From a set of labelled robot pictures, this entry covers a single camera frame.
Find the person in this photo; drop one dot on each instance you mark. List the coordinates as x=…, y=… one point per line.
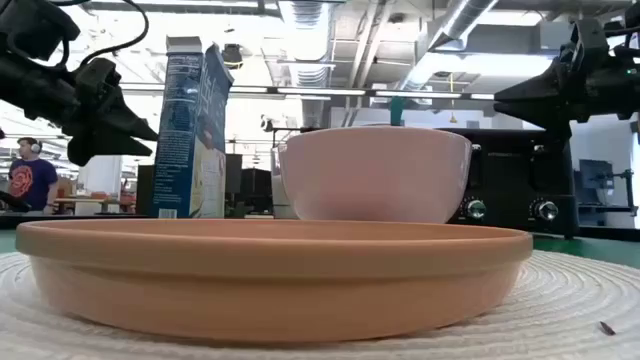
x=32, y=180

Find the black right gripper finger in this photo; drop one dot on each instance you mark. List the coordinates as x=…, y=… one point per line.
x=545, y=90
x=550, y=115

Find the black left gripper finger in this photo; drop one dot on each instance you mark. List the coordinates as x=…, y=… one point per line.
x=110, y=110
x=100, y=147

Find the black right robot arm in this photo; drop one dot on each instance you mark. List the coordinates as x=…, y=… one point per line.
x=634, y=15

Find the long ceiling light strip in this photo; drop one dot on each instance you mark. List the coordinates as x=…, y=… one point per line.
x=325, y=91

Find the blue cereal box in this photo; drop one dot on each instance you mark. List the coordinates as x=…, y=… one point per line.
x=185, y=140

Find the monitor on arm stand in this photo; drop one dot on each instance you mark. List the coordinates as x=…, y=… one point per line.
x=597, y=175

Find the black four-slot toaster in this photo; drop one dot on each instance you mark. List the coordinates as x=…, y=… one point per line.
x=520, y=175

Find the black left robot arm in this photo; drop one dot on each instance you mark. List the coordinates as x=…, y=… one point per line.
x=30, y=25

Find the terracotta plate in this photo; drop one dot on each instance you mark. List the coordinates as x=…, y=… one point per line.
x=270, y=285

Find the small dark crumb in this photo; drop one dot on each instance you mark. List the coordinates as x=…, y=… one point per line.
x=607, y=328

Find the pale ceramic bowl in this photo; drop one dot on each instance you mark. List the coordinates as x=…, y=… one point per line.
x=375, y=175

